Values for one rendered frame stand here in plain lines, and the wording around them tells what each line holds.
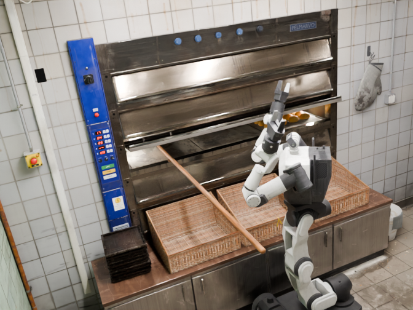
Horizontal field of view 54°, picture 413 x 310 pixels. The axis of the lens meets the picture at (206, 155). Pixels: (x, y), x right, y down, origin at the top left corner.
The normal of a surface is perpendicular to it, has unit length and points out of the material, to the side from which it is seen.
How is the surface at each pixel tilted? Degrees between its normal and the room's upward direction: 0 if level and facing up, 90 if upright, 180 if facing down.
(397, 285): 0
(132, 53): 90
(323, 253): 90
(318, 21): 90
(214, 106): 70
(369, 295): 0
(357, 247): 88
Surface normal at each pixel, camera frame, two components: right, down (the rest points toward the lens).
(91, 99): 0.39, 0.30
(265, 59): 0.34, -0.04
